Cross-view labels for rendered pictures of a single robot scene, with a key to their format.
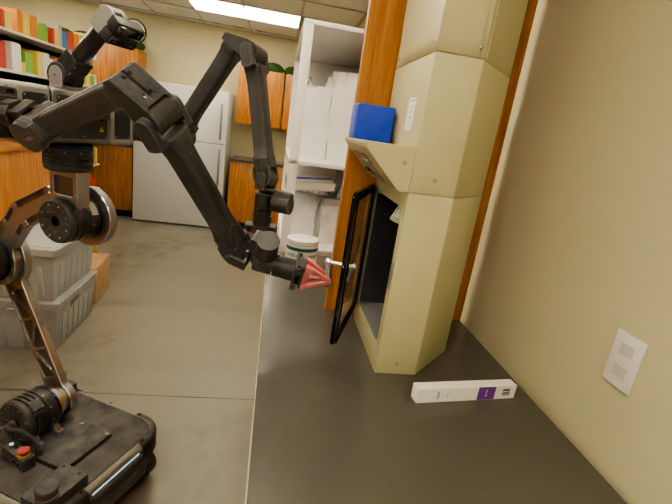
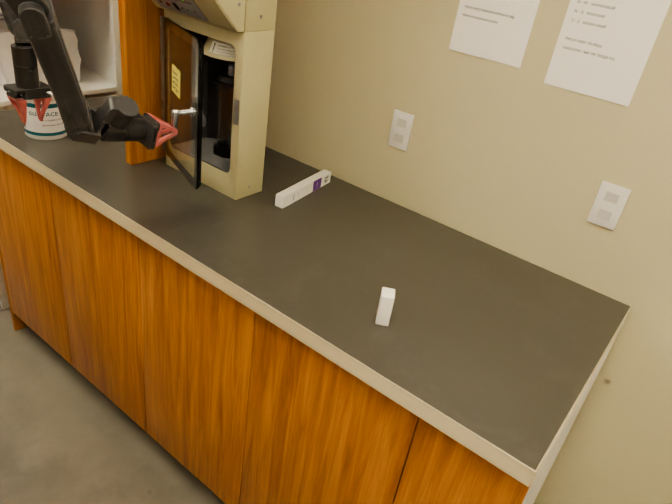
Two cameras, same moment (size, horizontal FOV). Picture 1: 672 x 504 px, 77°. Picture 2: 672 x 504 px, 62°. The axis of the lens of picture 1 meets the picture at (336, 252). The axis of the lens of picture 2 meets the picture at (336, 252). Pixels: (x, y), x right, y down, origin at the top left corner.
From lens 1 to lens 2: 0.79 m
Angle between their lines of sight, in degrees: 45
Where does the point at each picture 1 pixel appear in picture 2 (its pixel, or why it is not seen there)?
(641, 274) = (403, 69)
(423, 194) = (253, 30)
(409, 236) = (248, 72)
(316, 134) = not seen: outside the picture
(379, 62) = not seen: outside the picture
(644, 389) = (415, 144)
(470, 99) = not seen: outside the picture
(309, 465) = (267, 268)
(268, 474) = (252, 282)
